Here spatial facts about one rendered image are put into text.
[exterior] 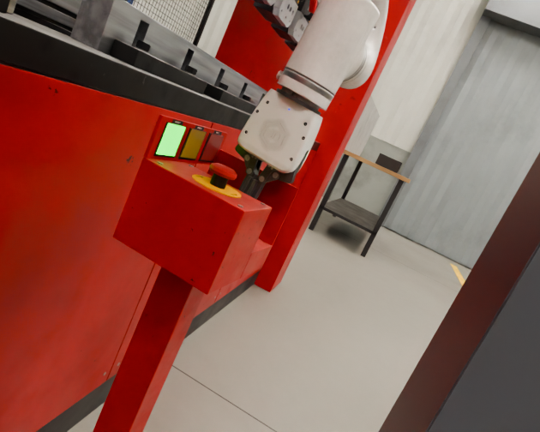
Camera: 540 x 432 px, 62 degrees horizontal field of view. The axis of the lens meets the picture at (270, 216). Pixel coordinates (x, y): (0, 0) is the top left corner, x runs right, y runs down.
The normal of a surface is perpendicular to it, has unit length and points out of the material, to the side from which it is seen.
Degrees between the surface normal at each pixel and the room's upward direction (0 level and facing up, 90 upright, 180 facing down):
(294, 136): 89
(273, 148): 90
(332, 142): 90
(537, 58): 90
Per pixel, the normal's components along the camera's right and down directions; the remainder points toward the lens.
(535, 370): -0.29, 0.08
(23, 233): 0.87, 0.44
